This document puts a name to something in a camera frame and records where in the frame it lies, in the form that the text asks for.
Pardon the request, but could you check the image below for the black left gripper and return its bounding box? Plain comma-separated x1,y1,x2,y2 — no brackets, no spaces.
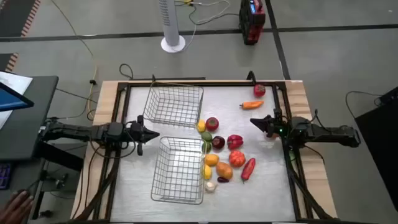
126,114,160,156

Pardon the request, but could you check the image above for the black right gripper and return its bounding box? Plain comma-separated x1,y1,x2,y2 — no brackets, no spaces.
249,108,294,138

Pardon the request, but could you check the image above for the long orange pepper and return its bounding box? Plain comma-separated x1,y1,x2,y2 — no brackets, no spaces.
239,100,265,110

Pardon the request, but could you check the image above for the red bell pepper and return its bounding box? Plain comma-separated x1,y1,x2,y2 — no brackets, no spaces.
226,134,244,151

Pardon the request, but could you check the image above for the red apple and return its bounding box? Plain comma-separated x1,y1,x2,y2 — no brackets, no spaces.
205,116,220,132
253,83,267,98

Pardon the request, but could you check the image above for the ribbed orange-red tomato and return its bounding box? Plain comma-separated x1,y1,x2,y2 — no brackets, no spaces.
228,150,246,168

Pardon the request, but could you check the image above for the long red chili pepper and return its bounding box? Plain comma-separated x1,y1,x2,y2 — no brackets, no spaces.
241,157,256,184

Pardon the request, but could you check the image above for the dark purple plum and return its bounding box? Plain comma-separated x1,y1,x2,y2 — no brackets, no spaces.
211,136,226,150

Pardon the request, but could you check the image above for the orange yellow pepper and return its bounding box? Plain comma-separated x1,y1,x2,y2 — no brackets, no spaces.
216,161,234,180

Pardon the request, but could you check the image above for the orange fruit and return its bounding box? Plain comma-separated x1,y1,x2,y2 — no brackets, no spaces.
205,154,220,167

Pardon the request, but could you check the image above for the red black power station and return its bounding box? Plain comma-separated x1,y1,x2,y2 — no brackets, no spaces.
238,0,267,46

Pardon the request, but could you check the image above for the white tower fan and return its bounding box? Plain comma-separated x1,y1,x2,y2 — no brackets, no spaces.
158,0,187,54

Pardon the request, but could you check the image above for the large black case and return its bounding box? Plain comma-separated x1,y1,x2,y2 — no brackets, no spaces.
354,86,398,212

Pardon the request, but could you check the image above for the black desk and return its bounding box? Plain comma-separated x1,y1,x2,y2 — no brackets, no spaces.
0,75,88,224

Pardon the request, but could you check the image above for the laptop with blue screen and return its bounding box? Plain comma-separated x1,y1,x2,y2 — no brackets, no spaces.
0,81,35,112

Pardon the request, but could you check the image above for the white paper sheet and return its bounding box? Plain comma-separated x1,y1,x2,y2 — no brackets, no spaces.
0,71,34,130

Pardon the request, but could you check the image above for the backlit keyboard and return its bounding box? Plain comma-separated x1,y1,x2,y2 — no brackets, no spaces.
0,163,12,190

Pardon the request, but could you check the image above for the person's hand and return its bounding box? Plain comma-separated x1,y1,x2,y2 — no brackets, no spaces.
0,190,34,224

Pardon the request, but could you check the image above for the black mat with striped edge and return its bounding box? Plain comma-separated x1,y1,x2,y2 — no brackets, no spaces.
0,0,42,73

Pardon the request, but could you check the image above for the silver wire basket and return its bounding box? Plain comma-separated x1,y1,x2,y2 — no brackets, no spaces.
150,136,208,205
142,81,205,128

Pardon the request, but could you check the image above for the black aluminium table frame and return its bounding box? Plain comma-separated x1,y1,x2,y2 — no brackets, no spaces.
73,79,336,224

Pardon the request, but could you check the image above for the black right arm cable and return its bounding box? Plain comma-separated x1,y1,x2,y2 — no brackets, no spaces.
312,108,323,125

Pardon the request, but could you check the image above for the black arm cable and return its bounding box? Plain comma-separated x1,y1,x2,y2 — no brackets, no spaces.
89,133,139,160
312,108,323,125

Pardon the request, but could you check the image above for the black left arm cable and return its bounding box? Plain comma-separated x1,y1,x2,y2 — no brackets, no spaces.
89,133,139,160

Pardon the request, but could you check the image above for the black cable loop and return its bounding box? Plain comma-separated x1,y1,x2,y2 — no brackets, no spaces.
119,63,134,80

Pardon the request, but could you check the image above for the yellow floor cable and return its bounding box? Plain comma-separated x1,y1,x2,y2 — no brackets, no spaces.
51,0,98,122

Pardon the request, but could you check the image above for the thin black floor cable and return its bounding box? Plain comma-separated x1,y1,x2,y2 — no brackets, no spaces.
345,90,383,119

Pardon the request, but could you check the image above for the white floor cable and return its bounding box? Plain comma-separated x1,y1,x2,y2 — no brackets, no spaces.
174,0,240,52

